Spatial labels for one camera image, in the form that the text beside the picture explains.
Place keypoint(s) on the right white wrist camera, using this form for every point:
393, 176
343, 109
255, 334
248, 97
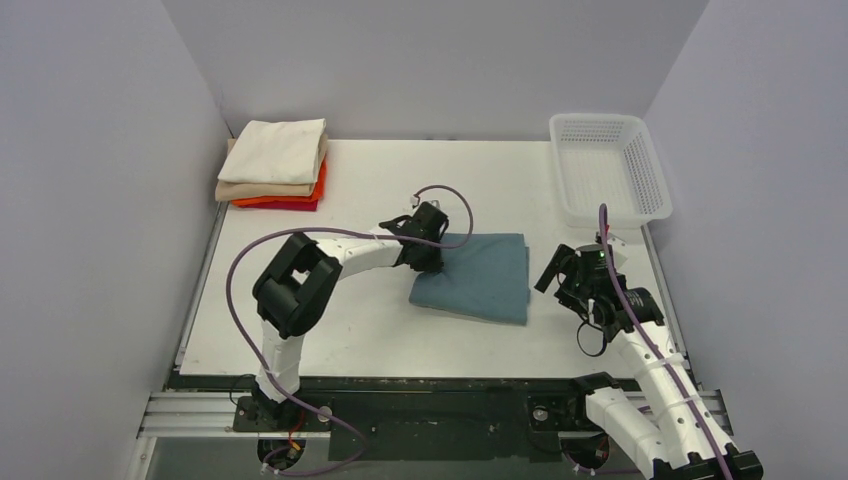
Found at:
618, 247

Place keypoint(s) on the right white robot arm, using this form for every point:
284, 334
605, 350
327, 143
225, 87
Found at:
678, 438

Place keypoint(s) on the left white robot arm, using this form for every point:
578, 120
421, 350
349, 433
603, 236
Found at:
294, 290

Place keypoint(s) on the teal blue t-shirt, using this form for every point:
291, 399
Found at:
487, 279

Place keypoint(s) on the folded beige t-shirt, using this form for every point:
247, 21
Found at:
225, 191

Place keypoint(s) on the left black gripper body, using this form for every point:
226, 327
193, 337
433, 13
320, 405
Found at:
428, 237

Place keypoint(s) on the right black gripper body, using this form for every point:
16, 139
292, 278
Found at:
565, 273

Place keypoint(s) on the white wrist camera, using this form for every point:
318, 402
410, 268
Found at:
618, 247
416, 202

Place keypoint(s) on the folded orange t-shirt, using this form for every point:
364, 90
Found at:
251, 194

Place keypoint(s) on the white plastic laundry basket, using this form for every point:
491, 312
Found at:
607, 159

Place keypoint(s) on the folded cream t-shirt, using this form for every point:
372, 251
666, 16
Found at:
280, 153

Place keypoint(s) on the folded magenta t-shirt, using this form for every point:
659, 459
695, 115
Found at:
286, 205

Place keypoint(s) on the black metal base frame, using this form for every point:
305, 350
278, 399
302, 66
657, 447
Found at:
378, 428

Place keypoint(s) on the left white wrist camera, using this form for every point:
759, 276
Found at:
416, 202

